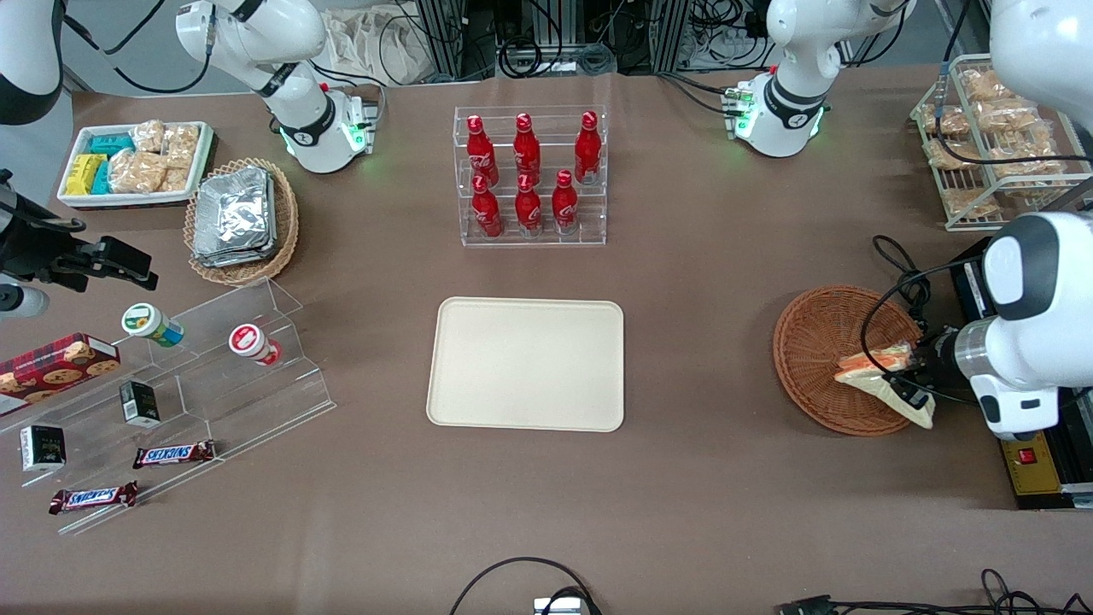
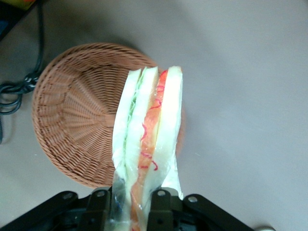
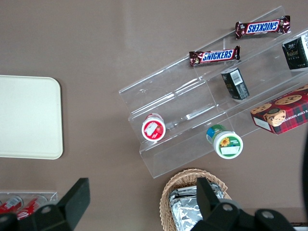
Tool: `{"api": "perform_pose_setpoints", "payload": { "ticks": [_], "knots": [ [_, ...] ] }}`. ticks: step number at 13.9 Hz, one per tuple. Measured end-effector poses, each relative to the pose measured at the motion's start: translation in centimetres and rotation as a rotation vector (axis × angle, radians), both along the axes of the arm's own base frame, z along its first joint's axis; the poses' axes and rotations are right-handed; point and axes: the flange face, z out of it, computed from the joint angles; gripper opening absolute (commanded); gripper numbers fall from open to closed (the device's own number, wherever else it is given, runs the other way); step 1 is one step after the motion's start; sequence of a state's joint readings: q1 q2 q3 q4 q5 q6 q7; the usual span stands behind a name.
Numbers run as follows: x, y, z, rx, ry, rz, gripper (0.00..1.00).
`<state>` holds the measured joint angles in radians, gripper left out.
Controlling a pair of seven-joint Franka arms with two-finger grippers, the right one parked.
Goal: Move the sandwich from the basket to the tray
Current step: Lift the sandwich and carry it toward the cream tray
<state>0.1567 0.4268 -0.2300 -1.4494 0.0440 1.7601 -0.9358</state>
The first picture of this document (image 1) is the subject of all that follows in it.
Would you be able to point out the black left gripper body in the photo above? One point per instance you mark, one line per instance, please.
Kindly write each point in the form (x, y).
(934, 351)

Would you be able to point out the clear acrylic stepped shelf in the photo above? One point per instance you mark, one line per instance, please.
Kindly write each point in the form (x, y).
(248, 401)

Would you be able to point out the beige plastic tray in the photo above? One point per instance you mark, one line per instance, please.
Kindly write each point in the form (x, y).
(521, 363)

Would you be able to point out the teal snack pack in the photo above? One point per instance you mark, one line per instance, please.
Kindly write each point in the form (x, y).
(111, 143)
(102, 179)

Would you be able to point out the small black carton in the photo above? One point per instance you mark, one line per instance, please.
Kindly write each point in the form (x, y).
(139, 404)
(43, 448)

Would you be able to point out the bagged pastry snack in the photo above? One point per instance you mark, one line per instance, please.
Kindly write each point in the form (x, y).
(952, 155)
(948, 121)
(982, 85)
(1012, 118)
(972, 202)
(1025, 168)

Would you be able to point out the white cloth bag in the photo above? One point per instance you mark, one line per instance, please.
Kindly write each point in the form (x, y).
(376, 43)

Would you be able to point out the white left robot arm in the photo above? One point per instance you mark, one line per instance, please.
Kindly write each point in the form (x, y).
(1037, 290)

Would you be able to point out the red lid yogurt cup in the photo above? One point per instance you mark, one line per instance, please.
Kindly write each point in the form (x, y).
(249, 342)

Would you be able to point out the red cookie box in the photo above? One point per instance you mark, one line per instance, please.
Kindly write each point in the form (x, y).
(51, 367)

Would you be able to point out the yellow emergency stop box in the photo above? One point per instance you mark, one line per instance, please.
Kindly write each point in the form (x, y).
(1029, 465)

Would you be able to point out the triangular sandwich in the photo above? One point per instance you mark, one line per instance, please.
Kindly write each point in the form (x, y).
(871, 376)

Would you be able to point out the small silver device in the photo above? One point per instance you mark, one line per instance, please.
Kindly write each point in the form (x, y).
(557, 606)

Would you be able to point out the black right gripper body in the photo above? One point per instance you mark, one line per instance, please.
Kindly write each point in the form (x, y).
(38, 248)

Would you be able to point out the white rectangular snack tray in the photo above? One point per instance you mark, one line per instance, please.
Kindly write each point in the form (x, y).
(128, 199)

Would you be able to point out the green lid yogurt cup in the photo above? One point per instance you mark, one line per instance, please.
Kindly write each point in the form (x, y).
(145, 322)

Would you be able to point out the clear acrylic bottle rack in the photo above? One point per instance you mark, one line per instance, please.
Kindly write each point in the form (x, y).
(598, 226)

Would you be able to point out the oval wicker basket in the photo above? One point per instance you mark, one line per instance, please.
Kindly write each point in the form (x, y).
(286, 222)

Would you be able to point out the snickers chocolate bar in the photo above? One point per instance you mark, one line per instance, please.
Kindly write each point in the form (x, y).
(92, 497)
(173, 454)

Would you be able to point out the red cola bottle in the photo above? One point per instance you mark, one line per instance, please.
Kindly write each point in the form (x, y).
(587, 149)
(564, 205)
(527, 152)
(481, 154)
(487, 212)
(528, 209)

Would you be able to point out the empty-looking round wicker basket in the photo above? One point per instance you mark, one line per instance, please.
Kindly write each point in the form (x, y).
(811, 350)

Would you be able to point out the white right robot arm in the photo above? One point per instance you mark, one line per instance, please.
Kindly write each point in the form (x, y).
(282, 34)

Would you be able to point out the stack of silver foil packs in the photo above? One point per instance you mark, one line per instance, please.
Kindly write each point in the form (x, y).
(232, 218)

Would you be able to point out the clear bag of rice snacks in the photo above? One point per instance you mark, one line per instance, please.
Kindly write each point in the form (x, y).
(181, 147)
(149, 135)
(137, 172)

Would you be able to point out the yellow snack pack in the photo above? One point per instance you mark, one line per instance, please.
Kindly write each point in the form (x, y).
(84, 173)

